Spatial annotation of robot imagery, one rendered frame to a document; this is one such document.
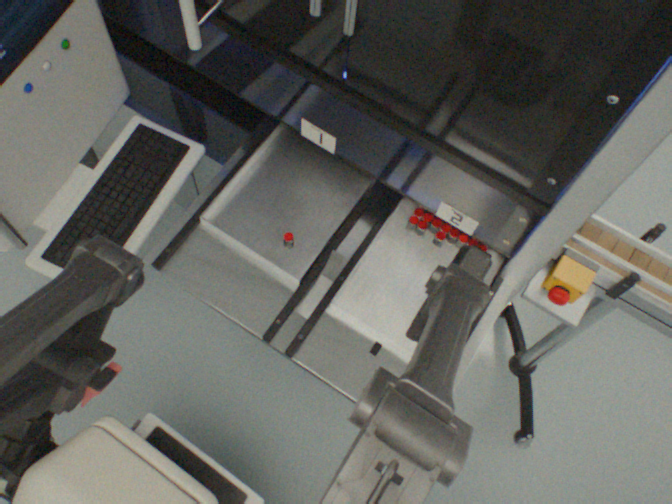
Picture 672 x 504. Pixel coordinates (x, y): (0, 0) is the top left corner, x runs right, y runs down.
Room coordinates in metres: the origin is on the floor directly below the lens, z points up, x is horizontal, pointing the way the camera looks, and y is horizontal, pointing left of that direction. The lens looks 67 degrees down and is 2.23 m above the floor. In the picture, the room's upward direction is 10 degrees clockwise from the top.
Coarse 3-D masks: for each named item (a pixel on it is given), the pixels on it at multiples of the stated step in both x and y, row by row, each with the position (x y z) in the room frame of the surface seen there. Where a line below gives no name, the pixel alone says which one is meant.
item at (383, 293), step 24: (408, 216) 0.71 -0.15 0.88; (384, 240) 0.64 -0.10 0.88; (408, 240) 0.65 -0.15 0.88; (432, 240) 0.66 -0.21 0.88; (456, 240) 0.67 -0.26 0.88; (360, 264) 0.57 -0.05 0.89; (384, 264) 0.58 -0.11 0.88; (408, 264) 0.59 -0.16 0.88; (432, 264) 0.60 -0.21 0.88; (360, 288) 0.51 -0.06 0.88; (384, 288) 0.52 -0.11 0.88; (408, 288) 0.53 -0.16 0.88; (360, 312) 0.46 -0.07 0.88; (384, 312) 0.47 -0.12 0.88; (408, 312) 0.48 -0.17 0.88; (384, 336) 0.41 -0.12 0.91
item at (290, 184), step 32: (288, 128) 0.88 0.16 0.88; (256, 160) 0.78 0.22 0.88; (288, 160) 0.80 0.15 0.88; (320, 160) 0.81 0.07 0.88; (224, 192) 0.68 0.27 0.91; (256, 192) 0.70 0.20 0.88; (288, 192) 0.72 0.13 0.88; (320, 192) 0.73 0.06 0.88; (352, 192) 0.74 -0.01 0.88; (224, 224) 0.61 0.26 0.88; (256, 224) 0.62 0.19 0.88; (288, 224) 0.64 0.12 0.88; (320, 224) 0.65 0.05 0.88; (256, 256) 0.54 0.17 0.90; (288, 256) 0.56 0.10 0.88
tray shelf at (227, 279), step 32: (256, 128) 0.87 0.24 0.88; (384, 192) 0.76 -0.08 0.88; (192, 256) 0.52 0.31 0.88; (224, 256) 0.54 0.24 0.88; (192, 288) 0.45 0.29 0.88; (224, 288) 0.46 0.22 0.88; (256, 288) 0.48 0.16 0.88; (288, 288) 0.49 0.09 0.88; (512, 288) 0.57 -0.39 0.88; (256, 320) 0.41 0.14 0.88; (288, 320) 0.42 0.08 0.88; (320, 320) 0.43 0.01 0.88; (480, 320) 0.49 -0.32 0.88; (320, 352) 0.36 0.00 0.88; (352, 352) 0.37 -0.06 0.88; (384, 352) 0.38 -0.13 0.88; (352, 384) 0.31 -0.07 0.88
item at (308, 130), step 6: (306, 126) 0.80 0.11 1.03; (312, 126) 0.79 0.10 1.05; (306, 132) 0.80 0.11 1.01; (312, 132) 0.79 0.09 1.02; (318, 132) 0.79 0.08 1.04; (324, 132) 0.78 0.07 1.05; (312, 138) 0.79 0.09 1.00; (318, 138) 0.79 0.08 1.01; (324, 138) 0.78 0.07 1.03; (330, 138) 0.77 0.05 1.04; (318, 144) 0.78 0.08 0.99; (324, 144) 0.78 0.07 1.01; (330, 144) 0.77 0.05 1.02; (330, 150) 0.77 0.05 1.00
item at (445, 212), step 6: (444, 204) 0.66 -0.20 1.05; (438, 210) 0.66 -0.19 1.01; (444, 210) 0.66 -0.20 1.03; (450, 210) 0.65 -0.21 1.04; (456, 210) 0.65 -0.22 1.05; (438, 216) 0.66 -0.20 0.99; (444, 216) 0.66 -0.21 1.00; (450, 216) 0.65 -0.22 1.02; (456, 216) 0.65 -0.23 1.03; (462, 216) 0.64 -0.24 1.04; (450, 222) 0.65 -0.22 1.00; (456, 222) 0.64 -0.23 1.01; (462, 222) 0.64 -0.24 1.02; (468, 222) 0.64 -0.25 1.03; (474, 222) 0.63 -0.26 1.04; (462, 228) 0.64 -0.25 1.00; (468, 228) 0.63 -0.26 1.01; (474, 228) 0.63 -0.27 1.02; (468, 234) 0.63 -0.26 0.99
